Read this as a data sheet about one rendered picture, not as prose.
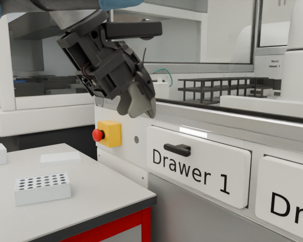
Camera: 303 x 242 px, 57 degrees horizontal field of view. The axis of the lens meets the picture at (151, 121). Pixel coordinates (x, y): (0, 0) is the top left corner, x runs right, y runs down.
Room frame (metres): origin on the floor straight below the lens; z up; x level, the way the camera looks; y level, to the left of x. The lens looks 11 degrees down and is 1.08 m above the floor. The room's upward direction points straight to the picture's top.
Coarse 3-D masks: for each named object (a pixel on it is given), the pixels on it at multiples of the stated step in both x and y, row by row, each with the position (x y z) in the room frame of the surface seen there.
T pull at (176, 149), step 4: (164, 144) 0.59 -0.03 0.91; (168, 144) 0.59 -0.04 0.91; (164, 148) 0.59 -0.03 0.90; (168, 148) 0.58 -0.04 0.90; (172, 148) 0.57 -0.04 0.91; (176, 148) 0.56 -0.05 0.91; (180, 148) 0.55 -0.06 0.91; (184, 148) 0.56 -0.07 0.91; (188, 148) 0.57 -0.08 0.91; (176, 152) 0.56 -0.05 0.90; (180, 152) 0.55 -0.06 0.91; (184, 152) 0.54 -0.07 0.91; (188, 152) 0.54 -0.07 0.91; (184, 156) 0.54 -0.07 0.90; (188, 156) 0.54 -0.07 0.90
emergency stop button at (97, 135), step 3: (96, 129) 0.81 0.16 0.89; (93, 132) 0.82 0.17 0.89; (96, 132) 0.81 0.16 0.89; (99, 132) 0.81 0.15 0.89; (93, 135) 0.82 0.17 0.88; (96, 135) 0.80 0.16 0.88; (99, 135) 0.80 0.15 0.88; (93, 138) 0.82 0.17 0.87; (96, 138) 0.80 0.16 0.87; (99, 138) 0.80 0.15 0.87; (96, 141) 0.81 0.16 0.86; (99, 141) 0.81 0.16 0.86
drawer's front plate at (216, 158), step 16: (160, 128) 0.67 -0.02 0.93; (160, 144) 0.66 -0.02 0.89; (176, 144) 0.61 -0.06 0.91; (192, 144) 0.57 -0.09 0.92; (208, 144) 0.54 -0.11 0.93; (176, 160) 0.61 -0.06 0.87; (192, 160) 0.57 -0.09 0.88; (208, 160) 0.54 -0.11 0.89; (224, 160) 0.51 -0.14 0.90; (240, 160) 0.48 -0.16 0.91; (176, 176) 0.61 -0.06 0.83; (208, 176) 0.54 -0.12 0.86; (240, 176) 0.48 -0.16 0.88; (208, 192) 0.53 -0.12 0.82; (240, 192) 0.48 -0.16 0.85; (240, 208) 0.48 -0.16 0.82
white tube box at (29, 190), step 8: (32, 176) 0.69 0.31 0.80; (40, 176) 0.69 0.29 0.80; (48, 176) 0.69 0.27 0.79; (56, 176) 0.69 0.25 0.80; (64, 176) 0.69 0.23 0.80; (16, 184) 0.64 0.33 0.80; (24, 184) 0.64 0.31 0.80; (32, 184) 0.65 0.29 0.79; (40, 184) 0.64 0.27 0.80; (48, 184) 0.64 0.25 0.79; (56, 184) 0.65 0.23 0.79; (64, 184) 0.64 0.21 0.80; (16, 192) 0.60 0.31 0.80; (24, 192) 0.60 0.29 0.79; (32, 192) 0.61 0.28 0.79; (40, 192) 0.62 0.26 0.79; (48, 192) 0.62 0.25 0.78; (56, 192) 0.63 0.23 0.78; (64, 192) 0.64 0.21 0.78; (16, 200) 0.60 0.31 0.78; (24, 200) 0.60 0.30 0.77; (32, 200) 0.61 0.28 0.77; (40, 200) 0.62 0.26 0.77; (48, 200) 0.62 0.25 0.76
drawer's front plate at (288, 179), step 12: (264, 168) 0.44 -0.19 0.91; (276, 168) 0.43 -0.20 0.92; (288, 168) 0.41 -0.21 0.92; (300, 168) 0.40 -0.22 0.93; (264, 180) 0.44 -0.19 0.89; (276, 180) 0.43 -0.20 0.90; (288, 180) 0.41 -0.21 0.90; (300, 180) 0.40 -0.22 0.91; (264, 192) 0.44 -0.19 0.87; (276, 192) 0.42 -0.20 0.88; (288, 192) 0.41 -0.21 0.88; (300, 192) 0.40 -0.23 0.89; (264, 204) 0.44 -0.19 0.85; (276, 204) 0.42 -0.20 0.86; (300, 204) 0.39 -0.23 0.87; (264, 216) 0.44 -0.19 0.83; (276, 216) 0.42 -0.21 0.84; (288, 216) 0.41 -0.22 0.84; (300, 216) 0.39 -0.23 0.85; (288, 228) 0.41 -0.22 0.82; (300, 228) 0.39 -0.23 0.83
